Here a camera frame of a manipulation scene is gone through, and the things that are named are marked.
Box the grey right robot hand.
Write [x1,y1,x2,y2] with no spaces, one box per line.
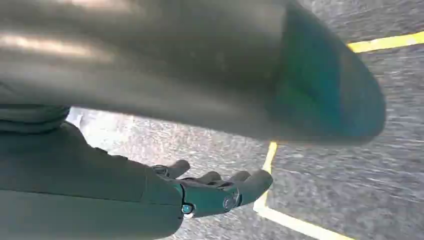
[0,0,387,240]

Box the yellow floor tape square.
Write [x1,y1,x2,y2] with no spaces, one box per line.
[253,30,424,240]

